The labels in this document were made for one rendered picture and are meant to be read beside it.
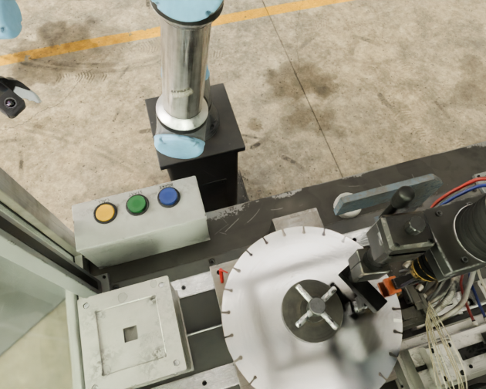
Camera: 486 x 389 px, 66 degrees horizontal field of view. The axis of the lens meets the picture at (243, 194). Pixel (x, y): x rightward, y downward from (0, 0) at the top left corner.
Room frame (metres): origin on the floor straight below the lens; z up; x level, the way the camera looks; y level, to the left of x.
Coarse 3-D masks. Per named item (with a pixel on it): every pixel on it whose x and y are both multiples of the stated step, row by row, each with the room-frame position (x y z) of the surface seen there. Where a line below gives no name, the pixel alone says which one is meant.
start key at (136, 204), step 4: (136, 196) 0.35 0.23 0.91; (140, 196) 0.35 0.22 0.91; (132, 200) 0.34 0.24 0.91; (136, 200) 0.34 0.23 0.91; (140, 200) 0.34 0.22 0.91; (144, 200) 0.34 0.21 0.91; (128, 204) 0.33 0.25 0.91; (132, 204) 0.33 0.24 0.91; (136, 204) 0.33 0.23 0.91; (140, 204) 0.33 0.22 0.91; (144, 204) 0.33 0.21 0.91; (132, 208) 0.32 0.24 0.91; (136, 208) 0.32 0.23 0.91; (140, 208) 0.32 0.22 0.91; (144, 208) 0.32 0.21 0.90; (136, 212) 0.31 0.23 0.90
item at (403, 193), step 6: (402, 186) 0.21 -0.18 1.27; (408, 186) 0.21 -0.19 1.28; (396, 192) 0.20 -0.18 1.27; (402, 192) 0.20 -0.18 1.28; (408, 192) 0.20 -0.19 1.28; (414, 192) 0.20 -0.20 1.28; (396, 198) 0.19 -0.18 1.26; (402, 198) 0.19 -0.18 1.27; (408, 198) 0.19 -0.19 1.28; (390, 204) 0.20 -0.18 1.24; (396, 204) 0.19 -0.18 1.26; (402, 204) 0.19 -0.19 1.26; (408, 204) 0.19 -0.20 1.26; (384, 210) 0.20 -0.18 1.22; (390, 210) 0.19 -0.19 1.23; (396, 210) 0.19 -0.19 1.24
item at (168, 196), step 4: (164, 188) 0.37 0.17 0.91; (168, 188) 0.37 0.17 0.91; (172, 188) 0.37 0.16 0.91; (160, 192) 0.36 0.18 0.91; (164, 192) 0.36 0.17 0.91; (168, 192) 0.36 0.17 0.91; (172, 192) 0.36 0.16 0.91; (176, 192) 0.36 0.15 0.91; (160, 196) 0.35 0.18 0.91; (164, 196) 0.35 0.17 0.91; (168, 196) 0.35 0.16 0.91; (172, 196) 0.35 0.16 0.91; (176, 196) 0.35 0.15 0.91; (160, 200) 0.34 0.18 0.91; (164, 200) 0.34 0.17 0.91; (168, 200) 0.34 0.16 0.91; (172, 200) 0.34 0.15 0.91; (176, 200) 0.34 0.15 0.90; (164, 204) 0.33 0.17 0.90; (168, 204) 0.33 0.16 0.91; (172, 204) 0.34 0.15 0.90
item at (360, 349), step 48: (288, 240) 0.25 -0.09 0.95; (336, 240) 0.25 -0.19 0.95; (240, 288) 0.15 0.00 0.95; (288, 288) 0.15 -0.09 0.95; (336, 288) 0.16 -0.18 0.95; (384, 288) 0.16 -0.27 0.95; (240, 336) 0.06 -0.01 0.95; (288, 336) 0.07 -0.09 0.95; (336, 336) 0.07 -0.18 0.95; (384, 336) 0.08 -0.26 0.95; (288, 384) -0.01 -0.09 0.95; (336, 384) -0.01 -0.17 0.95
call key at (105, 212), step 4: (100, 208) 0.32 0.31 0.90; (104, 208) 0.32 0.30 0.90; (108, 208) 0.32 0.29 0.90; (112, 208) 0.32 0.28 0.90; (96, 212) 0.31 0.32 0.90; (100, 212) 0.31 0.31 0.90; (104, 212) 0.31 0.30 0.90; (108, 212) 0.31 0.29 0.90; (112, 212) 0.31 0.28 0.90; (96, 216) 0.30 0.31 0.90; (100, 216) 0.30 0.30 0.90; (104, 216) 0.30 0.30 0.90; (108, 216) 0.30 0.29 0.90; (112, 216) 0.30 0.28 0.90; (100, 220) 0.29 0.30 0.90; (104, 220) 0.29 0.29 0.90; (108, 220) 0.29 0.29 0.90
